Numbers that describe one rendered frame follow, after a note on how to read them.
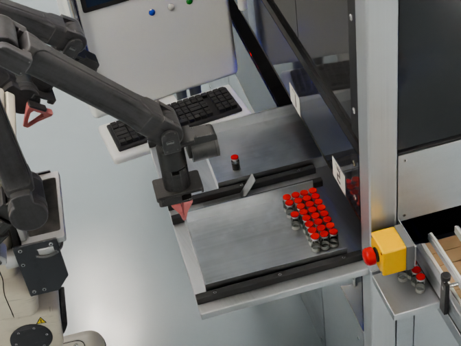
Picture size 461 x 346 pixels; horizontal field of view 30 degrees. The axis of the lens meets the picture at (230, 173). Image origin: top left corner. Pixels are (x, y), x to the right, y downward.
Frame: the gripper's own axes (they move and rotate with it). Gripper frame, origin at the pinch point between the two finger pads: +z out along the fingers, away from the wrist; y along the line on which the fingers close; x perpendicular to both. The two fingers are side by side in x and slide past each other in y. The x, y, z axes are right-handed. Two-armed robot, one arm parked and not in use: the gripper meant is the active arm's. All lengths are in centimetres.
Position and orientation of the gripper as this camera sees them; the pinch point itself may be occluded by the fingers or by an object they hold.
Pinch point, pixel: (183, 215)
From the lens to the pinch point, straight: 189.4
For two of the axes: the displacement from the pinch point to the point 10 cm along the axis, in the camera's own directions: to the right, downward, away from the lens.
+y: 9.7, -2.3, 1.1
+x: -2.3, -5.9, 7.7
